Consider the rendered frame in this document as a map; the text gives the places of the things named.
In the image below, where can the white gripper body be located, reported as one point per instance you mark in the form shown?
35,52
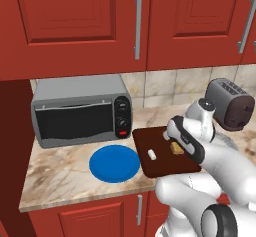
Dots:
172,127

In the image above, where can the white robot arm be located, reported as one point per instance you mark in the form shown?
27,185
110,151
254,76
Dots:
233,174

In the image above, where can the brown rectangular tray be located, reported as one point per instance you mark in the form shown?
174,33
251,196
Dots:
160,166

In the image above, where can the tan brown cake piece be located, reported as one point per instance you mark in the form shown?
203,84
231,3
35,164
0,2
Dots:
177,148

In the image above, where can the small white marshmallow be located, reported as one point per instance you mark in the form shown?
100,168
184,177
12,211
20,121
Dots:
152,154

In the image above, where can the black toaster oven knob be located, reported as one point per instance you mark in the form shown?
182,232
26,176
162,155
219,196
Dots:
122,105
122,122

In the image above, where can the grey and brown toaster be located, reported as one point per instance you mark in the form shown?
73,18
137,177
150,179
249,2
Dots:
230,104

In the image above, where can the blue round plate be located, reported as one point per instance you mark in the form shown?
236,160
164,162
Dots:
114,163

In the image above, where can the red lower cupboard door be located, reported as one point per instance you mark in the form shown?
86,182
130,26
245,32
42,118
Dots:
150,216
90,217

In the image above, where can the black glass toaster oven door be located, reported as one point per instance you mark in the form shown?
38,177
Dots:
73,121

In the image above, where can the narrow red upper cupboard door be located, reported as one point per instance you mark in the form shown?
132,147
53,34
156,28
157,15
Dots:
250,59

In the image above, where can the grey toaster oven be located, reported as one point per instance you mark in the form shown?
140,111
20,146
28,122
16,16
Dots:
76,87

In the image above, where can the wide red upper cupboard door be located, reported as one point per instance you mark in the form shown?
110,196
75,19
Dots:
66,14

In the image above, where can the dark red tall cabinet side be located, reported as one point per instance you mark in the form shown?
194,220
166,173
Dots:
13,147

